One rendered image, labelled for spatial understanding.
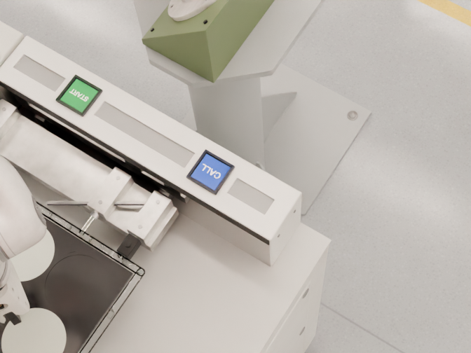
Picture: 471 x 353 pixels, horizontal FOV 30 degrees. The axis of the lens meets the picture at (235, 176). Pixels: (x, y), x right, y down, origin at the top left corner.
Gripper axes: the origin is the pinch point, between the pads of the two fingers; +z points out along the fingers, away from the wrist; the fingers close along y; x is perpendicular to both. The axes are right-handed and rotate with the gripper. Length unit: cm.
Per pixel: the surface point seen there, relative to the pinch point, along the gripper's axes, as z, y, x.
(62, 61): -3.4, 33.3, -22.7
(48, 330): 2.6, -6.1, -2.6
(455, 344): 93, -28, -81
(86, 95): -3.8, 25.3, -23.9
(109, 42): 93, 94, -39
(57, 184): 4.7, 17.0, -13.0
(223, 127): 44, 32, -49
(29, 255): 2.7, 6.6, -4.4
